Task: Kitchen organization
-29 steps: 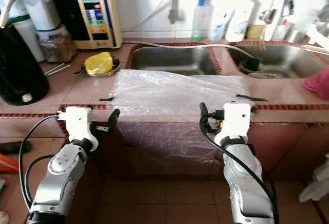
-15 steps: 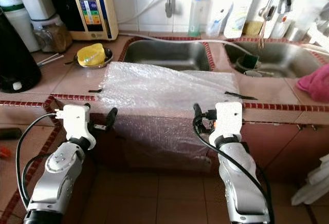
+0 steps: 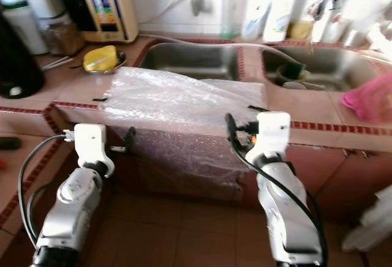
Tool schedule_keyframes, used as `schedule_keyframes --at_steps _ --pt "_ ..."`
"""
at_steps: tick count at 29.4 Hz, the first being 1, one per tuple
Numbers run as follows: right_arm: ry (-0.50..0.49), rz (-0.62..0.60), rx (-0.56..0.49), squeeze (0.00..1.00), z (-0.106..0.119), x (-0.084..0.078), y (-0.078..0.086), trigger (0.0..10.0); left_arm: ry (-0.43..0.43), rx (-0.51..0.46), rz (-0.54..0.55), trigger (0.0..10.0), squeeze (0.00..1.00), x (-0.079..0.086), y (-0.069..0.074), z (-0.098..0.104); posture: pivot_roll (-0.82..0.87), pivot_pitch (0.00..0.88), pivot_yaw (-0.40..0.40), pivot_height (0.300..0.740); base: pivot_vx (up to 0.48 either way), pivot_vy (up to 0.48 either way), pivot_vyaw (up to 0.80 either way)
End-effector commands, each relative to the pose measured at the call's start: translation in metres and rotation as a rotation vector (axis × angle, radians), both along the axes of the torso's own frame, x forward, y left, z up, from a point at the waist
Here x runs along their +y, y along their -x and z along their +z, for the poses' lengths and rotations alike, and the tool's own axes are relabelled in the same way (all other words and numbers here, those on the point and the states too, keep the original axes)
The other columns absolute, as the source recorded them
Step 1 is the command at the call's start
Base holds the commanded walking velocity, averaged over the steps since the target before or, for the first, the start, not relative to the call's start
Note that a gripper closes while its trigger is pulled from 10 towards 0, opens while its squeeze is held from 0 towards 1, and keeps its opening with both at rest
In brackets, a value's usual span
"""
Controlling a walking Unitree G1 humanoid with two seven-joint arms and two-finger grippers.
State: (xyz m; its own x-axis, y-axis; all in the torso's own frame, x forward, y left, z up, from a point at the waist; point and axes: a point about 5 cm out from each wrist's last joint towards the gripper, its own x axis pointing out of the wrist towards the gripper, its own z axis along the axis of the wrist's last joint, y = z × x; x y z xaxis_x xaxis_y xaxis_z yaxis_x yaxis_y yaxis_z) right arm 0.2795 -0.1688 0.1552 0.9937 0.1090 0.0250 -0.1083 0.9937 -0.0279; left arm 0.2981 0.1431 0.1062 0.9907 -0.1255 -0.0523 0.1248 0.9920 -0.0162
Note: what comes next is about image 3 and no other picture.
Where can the steel sink basin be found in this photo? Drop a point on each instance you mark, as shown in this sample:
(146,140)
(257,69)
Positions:
(190,62)
(331,68)

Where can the yellow sponge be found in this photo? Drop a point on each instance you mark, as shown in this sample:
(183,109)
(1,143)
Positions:
(300,31)

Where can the clear bubble wrap sheet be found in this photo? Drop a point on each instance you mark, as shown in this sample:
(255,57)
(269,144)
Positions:
(177,105)

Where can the white plastic bottle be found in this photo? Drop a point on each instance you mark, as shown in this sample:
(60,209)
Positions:
(278,13)

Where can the white cloth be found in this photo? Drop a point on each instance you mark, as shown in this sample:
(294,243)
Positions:
(367,221)

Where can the yellow plastic bowl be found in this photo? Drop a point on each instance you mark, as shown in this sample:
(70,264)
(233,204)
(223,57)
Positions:
(100,57)

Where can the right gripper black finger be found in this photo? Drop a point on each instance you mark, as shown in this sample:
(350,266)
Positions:
(230,129)

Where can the small steel bowl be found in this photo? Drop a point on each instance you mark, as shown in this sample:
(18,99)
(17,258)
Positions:
(121,62)

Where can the clear bottle with blue cap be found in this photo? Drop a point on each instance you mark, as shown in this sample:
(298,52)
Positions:
(231,13)

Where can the pink cloth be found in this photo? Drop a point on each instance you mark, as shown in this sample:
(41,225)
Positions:
(367,98)

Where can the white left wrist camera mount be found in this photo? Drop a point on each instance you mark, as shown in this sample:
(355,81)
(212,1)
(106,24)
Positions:
(90,139)

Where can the black electric kettle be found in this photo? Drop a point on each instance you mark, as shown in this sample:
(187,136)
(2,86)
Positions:
(19,65)

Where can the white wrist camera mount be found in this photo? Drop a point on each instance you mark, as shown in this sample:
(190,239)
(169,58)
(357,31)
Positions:
(274,129)
(90,139)

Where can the steel cup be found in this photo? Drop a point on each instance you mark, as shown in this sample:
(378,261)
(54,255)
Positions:
(352,37)

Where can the beige water ionizer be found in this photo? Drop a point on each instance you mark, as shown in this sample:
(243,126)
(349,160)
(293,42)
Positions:
(107,7)

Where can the dark green scrubber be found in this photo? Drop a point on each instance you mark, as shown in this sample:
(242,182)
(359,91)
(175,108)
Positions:
(294,71)

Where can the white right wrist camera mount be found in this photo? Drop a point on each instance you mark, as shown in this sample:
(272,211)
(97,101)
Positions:
(274,129)

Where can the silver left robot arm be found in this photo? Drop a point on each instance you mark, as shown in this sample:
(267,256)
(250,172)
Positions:
(64,209)

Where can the green-tipped white stick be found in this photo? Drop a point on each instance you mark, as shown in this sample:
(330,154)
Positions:
(60,65)

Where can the dark green oblong object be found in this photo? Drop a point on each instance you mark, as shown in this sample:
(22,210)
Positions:
(9,143)

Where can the jar of brown powder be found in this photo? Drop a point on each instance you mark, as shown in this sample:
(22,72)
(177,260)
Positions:
(61,37)

